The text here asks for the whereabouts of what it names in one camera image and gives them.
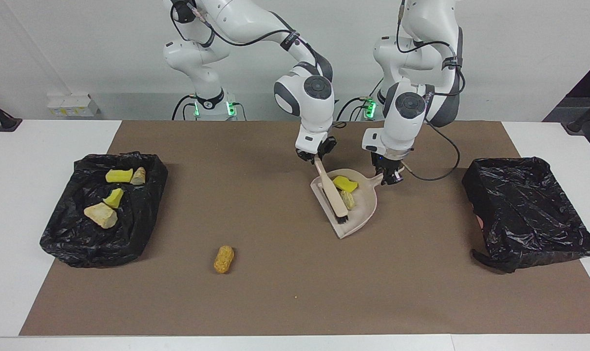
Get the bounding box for black bag bin showing pink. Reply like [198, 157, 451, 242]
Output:
[461, 156, 590, 273]

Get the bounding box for black base cable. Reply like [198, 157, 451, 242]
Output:
[172, 95, 198, 121]
[337, 97, 373, 121]

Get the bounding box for yellow sponge wedge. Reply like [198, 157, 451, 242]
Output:
[332, 175, 359, 193]

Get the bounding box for yellow sponge piece green layer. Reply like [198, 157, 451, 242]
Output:
[103, 187, 125, 210]

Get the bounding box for boot shaped yellow sponge piece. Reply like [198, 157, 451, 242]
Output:
[104, 168, 134, 184]

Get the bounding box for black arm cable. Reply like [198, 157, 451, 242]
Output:
[170, 0, 348, 130]
[396, 0, 467, 182]

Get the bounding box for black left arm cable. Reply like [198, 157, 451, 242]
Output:
[396, 0, 467, 182]

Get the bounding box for black bag lined bin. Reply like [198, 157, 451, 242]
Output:
[39, 151, 169, 269]

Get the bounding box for beige plastic dustpan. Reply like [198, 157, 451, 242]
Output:
[310, 169, 385, 240]

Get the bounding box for white box on table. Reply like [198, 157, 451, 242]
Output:
[47, 94, 100, 118]

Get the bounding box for beige brush black bristles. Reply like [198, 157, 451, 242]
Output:
[314, 156, 350, 225]

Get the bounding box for black tripod leg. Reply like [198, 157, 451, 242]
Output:
[563, 95, 590, 135]
[0, 93, 23, 133]

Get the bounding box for brown paper table mat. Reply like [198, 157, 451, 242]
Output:
[19, 120, 590, 337]

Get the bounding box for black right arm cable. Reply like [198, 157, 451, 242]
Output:
[170, 0, 348, 130]

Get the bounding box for large pale foam chunk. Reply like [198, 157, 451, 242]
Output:
[83, 202, 118, 230]

